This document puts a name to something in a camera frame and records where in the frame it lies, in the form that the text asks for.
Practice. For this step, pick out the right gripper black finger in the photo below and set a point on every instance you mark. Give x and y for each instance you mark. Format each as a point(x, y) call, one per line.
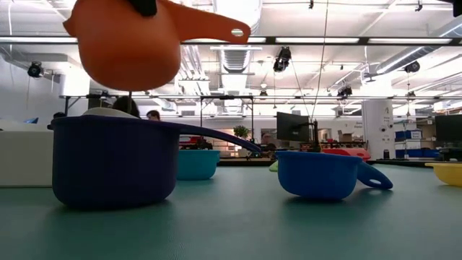
point(143, 8)

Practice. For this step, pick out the orange measuring cup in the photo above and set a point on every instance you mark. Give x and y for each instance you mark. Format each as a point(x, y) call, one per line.
point(126, 54)

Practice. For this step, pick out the dark purple measuring cup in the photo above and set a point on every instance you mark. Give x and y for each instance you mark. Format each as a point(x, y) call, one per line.
point(108, 162)

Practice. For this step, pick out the teal measuring cup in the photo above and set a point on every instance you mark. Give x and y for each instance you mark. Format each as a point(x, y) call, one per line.
point(198, 164)

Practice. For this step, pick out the light green measuring cup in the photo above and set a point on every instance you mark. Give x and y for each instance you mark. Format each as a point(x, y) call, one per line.
point(274, 167)

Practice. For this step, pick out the blue measuring cup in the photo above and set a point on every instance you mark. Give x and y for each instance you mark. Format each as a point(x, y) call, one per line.
point(317, 177)

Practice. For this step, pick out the red measuring cup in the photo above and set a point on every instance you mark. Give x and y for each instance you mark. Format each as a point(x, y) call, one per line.
point(346, 153)

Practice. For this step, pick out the yellow measuring cup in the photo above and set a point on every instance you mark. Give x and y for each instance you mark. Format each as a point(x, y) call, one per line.
point(449, 175)

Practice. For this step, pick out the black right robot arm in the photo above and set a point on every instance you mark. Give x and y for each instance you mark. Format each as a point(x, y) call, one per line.
point(458, 7)

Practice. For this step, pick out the person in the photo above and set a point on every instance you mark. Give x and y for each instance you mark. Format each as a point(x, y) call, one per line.
point(59, 115)
point(121, 106)
point(268, 139)
point(153, 115)

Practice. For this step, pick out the red tool cart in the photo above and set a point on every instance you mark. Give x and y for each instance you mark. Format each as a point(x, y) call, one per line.
point(187, 140)

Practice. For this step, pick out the small background potted plant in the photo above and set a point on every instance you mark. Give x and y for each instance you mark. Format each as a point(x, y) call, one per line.
point(241, 131)

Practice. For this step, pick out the small blue object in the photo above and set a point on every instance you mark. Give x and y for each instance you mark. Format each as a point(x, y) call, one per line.
point(31, 121)

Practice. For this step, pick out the black computer monitor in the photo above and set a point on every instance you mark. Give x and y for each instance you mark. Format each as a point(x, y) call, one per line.
point(292, 126)
point(449, 128)

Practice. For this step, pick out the brown cardboard box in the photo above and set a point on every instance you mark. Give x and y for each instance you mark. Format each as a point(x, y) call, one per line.
point(347, 137)

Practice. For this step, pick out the blue storage bin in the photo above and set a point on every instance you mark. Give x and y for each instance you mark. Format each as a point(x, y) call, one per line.
point(402, 135)
point(415, 153)

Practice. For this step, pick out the silver ventilation duct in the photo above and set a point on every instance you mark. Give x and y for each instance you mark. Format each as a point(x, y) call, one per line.
point(236, 57)

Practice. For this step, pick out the black metal frame stand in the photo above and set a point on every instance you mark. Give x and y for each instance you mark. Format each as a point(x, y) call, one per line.
point(227, 97)

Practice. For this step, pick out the black hanging ceiling camera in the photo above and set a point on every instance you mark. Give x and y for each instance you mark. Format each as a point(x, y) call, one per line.
point(412, 67)
point(34, 70)
point(344, 91)
point(282, 59)

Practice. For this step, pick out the long ceiling light rail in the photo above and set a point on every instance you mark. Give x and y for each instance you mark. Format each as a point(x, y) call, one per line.
point(317, 40)

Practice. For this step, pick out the black table edge frame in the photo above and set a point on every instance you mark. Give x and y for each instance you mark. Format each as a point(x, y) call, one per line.
point(245, 163)

